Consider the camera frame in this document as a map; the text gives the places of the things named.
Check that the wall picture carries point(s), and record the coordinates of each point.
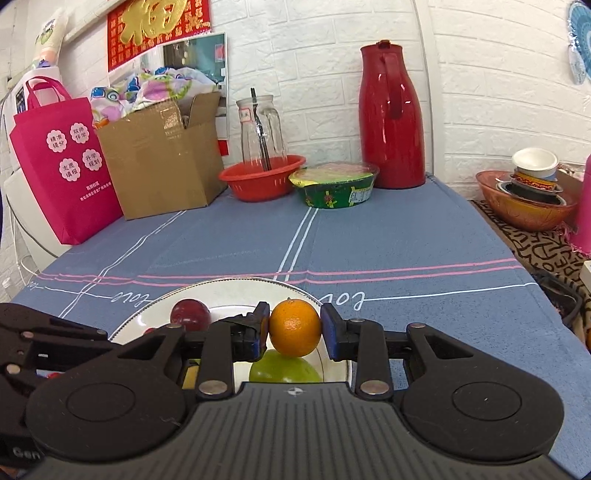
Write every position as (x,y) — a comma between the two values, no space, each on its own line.
(203,50)

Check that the blue striped tablecloth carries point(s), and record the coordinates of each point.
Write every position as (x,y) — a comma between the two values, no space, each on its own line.
(369,240)

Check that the brown patterned cloth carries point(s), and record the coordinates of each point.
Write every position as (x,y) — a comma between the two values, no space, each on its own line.
(545,249)

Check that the orange glass bowl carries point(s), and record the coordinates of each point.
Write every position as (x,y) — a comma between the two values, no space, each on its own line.
(526,214)

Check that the pink tote bag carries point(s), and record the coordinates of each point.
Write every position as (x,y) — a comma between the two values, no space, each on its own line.
(64,175)

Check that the glass pitcher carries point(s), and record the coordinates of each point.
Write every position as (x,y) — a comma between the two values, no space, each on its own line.
(274,134)

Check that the red plastic basket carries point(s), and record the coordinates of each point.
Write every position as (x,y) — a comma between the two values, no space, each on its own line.
(258,184)

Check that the orange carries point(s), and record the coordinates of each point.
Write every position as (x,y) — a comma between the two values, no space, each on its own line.
(295,327)

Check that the red thermos jug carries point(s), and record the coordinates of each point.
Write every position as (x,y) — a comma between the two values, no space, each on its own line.
(392,138)

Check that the red wall poster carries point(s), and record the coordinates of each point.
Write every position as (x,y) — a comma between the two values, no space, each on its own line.
(157,27)

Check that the black spoon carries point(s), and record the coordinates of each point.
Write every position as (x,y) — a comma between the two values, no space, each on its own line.
(262,134)

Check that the patterned bowl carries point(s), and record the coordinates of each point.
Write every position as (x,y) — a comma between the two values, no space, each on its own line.
(531,189)

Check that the white plate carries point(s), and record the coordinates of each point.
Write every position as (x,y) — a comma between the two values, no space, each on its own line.
(221,295)

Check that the white appliance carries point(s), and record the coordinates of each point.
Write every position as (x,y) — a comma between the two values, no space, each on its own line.
(27,244)

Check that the white cup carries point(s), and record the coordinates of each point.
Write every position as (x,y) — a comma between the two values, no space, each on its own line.
(534,164)

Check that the dark red plum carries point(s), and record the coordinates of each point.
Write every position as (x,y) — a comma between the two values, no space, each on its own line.
(189,314)

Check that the floral cloth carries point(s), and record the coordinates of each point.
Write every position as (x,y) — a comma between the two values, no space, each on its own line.
(157,87)

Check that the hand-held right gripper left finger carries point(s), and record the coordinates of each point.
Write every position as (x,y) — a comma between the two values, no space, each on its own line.
(264,330)

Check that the cardboard box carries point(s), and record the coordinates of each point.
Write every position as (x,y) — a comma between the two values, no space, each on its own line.
(152,166)

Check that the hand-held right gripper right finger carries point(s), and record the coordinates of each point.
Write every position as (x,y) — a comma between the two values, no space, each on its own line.
(330,332)

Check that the large blue wall plate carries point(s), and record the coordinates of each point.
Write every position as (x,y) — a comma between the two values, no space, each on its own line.
(581,41)

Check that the green apple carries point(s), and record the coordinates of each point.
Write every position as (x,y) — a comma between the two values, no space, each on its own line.
(284,369)

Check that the green instant noodle bowl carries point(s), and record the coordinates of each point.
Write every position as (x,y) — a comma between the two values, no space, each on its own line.
(337,194)

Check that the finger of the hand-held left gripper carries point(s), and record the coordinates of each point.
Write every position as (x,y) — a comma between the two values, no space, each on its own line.
(55,325)
(18,371)

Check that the white device with screen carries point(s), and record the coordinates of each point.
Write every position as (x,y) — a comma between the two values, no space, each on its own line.
(21,101)

